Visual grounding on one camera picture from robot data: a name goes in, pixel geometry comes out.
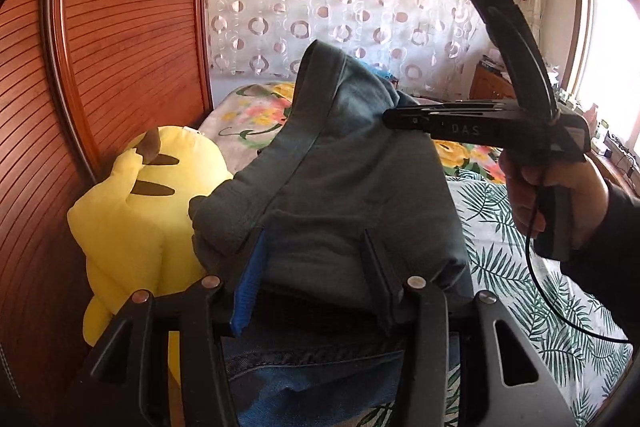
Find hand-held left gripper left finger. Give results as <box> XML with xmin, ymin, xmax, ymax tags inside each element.
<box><xmin>65</xmin><ymin>232</ymin><xmax>266</xmax><ymax>427</ymax></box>

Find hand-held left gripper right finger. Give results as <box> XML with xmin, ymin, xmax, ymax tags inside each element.
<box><xmin>362</xmin><ymin>229</ymin><xmax>571</xmax><ymax>427</ymax></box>

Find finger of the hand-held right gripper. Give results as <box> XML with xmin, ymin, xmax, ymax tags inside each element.
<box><xmin>382</xmin><ymin>99</ymin><xmax>508</xmax><ymax>132</ymax></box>

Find grey-green pants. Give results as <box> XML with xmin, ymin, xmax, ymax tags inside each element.
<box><xmin>189</xmin><ymin>39</ymin><xmax>473</xmax><ymax>335</ymax></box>

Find person's right forearm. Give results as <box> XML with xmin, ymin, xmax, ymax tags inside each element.
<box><xmin>560</xmin><ymin>181</ymin><xmax>640</xmax><ymax>343</ymax></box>

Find person's right hand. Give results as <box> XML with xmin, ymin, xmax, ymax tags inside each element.
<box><xmin>497</xmin><ymin>151</ymin><xmax>610</xmax><ymax>254</ymax></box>

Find blue plastic pack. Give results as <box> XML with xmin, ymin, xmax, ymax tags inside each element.
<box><xmin>367</xmin><ymin>63</ymin><xmax>401</xmax><ymax>88</ymax></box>

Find wooden cabinet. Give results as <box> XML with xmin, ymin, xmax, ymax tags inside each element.
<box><xmin>470</xmin><ymin>59</ymin><xmax>640</xmax><ymax>195</ymax></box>

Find blue denim jeans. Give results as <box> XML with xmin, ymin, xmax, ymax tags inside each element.
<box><xmin>222</xmin><ymin>322</ymin><xmax>458</xmax><ymax>427</ymax></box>

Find leaf print bedsheet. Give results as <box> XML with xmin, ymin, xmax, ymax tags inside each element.
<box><xmin>350</xmin><ymin>167</ymin><xmax>636</xmax><ymax>427</ymax></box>

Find yellow plush toy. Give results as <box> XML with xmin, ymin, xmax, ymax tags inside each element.
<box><xmin>67</xmin><ymin>124</ymin><xmax>236</xmax><ymax>388</ymax></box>

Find window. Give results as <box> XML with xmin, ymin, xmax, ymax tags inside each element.
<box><xmin>570</xmin><ymin>0</ymin><xmax>640</xmax><ymax>118</ymax></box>

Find floral blanket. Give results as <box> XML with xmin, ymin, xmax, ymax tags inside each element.
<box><xmin>197</xmin><ymin>79</ymin><xmax>508</xmax><ymax>185</ymax></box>

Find wooden headboard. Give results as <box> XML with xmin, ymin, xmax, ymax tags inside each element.
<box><xmin>0</xmin><ymin>0</ymin><xmax>216</xmax><ymax>408</ymax></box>

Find black cable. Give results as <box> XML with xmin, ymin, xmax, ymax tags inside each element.
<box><xmin>525</xmin><ymin>187</ymin><xmax>628</xmax><ymax>343</ymax></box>

